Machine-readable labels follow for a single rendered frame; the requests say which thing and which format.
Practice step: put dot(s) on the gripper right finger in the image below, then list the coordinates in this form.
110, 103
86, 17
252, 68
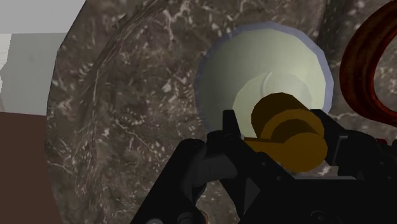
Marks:
356, 155

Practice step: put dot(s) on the pale bowl with grey-blue rim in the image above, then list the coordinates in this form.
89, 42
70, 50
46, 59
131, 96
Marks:
263, 52

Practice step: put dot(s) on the round brown marble table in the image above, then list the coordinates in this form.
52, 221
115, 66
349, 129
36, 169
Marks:
139, 108

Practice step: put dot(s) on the mustard brown cylindrical object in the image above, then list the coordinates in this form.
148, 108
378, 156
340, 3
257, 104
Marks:
288, 139

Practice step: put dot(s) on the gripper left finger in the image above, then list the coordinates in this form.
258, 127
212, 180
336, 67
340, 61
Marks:
186, 186

